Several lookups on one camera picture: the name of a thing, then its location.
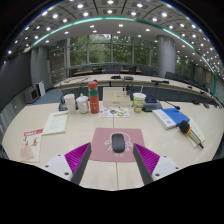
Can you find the black desk conference unit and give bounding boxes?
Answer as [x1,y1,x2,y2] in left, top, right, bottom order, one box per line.
[58,101,69,112]
[141,98,164,113]

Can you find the ceiling lights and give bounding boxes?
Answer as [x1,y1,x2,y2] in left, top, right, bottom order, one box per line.
[6,0,224,73]

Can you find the pink printed mouse pad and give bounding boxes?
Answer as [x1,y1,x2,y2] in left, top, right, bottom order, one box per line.
[88,127,146,163]

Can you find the green and white drink cup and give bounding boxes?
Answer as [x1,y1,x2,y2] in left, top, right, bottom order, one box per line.
[132,85,147,114]

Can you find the cream cardboard box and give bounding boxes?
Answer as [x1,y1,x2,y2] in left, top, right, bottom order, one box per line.
[102,86,132,108]

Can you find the red and white magazine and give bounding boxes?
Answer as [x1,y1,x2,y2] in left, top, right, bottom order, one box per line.
[19,128,44,163]

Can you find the white paper booklet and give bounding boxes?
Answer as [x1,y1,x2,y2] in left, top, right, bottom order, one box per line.
[41,110,69,136]

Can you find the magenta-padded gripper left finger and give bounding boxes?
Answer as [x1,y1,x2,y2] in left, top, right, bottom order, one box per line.
[43,142,93,186]

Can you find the white lidded mug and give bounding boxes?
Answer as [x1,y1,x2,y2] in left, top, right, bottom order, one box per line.
[75,93,90,115]

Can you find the colourful sticker sheet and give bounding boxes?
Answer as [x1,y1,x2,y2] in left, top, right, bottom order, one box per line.
[98,106,130,119]

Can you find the black computer mouse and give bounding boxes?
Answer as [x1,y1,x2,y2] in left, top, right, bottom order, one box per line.
[111,132,126,154]

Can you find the white paper cup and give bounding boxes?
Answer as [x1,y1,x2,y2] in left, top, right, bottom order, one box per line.
[63,93,77,115]

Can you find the red bottle with green band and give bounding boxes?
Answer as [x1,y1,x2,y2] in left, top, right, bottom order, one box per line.
[87,80,101,115]

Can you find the blue and white book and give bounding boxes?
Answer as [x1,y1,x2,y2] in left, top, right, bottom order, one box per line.
[151,107,191,130]

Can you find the black office chairs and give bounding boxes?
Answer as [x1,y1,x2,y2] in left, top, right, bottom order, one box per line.
[68,64,218,96]

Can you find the black and yellow microphone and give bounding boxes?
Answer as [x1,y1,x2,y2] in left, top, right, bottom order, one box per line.
[178,120,205,150]

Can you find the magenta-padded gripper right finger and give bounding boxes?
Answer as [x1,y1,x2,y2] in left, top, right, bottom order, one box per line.
[132,143,183,186]

